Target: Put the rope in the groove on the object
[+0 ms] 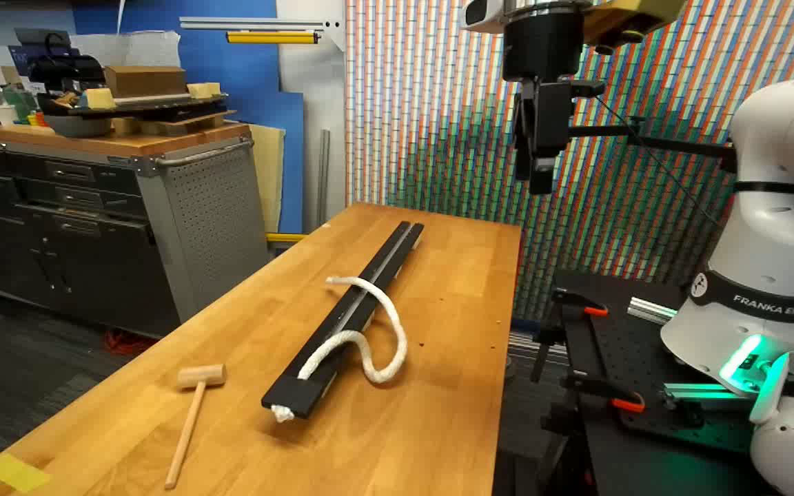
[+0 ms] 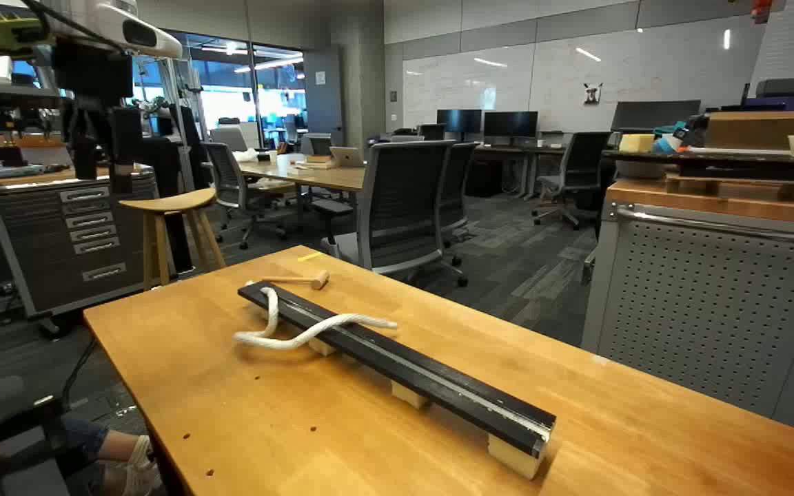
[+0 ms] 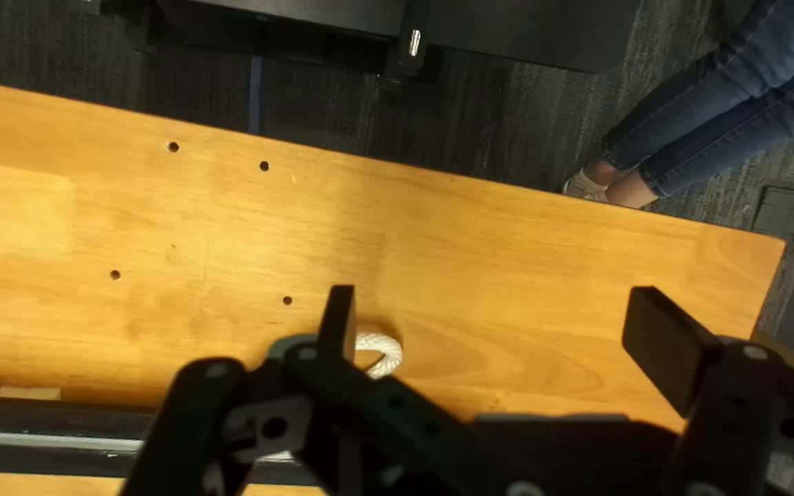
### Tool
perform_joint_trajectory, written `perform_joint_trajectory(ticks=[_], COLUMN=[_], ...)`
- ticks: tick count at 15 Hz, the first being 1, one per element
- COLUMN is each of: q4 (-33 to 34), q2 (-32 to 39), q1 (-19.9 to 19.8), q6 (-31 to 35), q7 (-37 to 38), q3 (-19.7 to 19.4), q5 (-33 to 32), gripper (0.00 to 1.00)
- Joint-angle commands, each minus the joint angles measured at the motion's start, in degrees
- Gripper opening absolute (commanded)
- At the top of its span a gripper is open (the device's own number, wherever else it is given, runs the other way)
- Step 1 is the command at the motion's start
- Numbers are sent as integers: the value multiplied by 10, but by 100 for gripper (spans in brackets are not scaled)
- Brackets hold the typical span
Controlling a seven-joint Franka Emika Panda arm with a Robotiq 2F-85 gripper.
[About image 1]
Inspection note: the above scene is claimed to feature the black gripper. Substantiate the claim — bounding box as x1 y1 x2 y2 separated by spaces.
502 2 593 196

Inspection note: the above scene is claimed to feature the white braided rope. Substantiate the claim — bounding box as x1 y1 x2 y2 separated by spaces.
272 274 412 424

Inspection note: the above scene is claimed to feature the multicolour patterned backdrop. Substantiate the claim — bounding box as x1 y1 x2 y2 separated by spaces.
343 0 794 326

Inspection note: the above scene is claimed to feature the black grooved bar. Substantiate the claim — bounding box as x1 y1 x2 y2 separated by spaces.
260 218 427 424

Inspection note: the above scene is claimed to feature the short aluminium extrusion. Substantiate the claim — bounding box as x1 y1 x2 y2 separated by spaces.
626 296 681 326

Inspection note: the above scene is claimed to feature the black breadboard table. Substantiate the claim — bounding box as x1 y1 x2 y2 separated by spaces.
549 267 768 496

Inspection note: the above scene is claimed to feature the beige foam panel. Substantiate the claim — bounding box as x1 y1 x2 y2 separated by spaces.
249 122 291 234

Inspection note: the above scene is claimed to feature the yellow spirit level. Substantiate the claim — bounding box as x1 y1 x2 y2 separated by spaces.
225 28 321 46

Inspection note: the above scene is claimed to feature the silver metal bar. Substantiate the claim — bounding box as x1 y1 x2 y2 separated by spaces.
176 15 346 31

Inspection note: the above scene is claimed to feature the long aluminium extrusion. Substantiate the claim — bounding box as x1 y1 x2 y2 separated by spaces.
660 380 750 406

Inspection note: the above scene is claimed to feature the blue board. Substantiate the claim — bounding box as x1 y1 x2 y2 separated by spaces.
69 0 310 234

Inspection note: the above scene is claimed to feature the yellow sponge block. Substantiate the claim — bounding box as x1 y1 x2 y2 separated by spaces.
84 86 119 114
185 81 226 101

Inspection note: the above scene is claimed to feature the grey tool cabinet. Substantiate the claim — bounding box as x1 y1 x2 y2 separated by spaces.
0 122 274 340

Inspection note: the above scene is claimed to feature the brown cardboard box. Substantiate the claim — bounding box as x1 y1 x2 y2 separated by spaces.
103 63 190 100

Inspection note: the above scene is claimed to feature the wooden mallet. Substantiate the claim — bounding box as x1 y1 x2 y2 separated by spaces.
163 360 229 491

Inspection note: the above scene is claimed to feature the black desktop device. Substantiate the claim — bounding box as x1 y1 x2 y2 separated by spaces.
11 26 107 96

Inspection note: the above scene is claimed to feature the yellow sticky note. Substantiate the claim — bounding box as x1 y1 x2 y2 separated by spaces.
0 453 52 496

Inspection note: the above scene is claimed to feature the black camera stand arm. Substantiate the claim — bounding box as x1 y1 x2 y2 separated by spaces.
568 114 750 173

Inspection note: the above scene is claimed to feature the yellow wrist camera mount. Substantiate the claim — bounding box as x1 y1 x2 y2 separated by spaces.
582 0 689 56

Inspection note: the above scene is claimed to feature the orange-handled black clamp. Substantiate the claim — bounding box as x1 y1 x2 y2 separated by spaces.
549 286 612 322
568 369 652 418

